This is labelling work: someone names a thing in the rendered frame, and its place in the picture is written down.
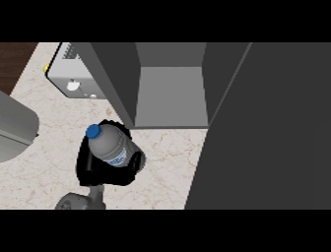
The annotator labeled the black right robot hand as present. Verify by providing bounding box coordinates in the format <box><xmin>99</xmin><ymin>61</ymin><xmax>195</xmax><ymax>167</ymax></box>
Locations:
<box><xmin>75</xmin><ymin>119</ymin><xmax>148</xmax><ymax>188</ymax></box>

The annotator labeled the clear blue-capped water bottle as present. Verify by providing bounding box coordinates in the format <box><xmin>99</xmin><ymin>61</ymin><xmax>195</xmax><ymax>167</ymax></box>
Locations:
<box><xmin>84</xmin><ymin>123</ymin><xmax>131</xmax><ymax>168</ymax></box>

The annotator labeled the open grey cabinet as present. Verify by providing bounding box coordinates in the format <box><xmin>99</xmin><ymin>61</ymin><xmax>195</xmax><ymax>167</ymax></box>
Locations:
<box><xmin>71</xmin><ymin>41</ymin><xmax>253</xmax><ymax>130</ymax></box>

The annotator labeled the dark grey cabinet door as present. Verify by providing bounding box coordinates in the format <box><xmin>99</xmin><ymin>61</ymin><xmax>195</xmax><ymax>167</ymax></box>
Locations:
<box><xmin>185</xmin><ymin>41</ymin><xmax>331</xmax><ymax>211</ymax></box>

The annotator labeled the pale grey box appliance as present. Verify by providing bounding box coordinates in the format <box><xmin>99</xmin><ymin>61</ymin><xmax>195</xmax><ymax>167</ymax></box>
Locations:
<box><xmin>42</xmin><ymin>41</ymin><xmax>108</xmax><ymax>100</ymax></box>

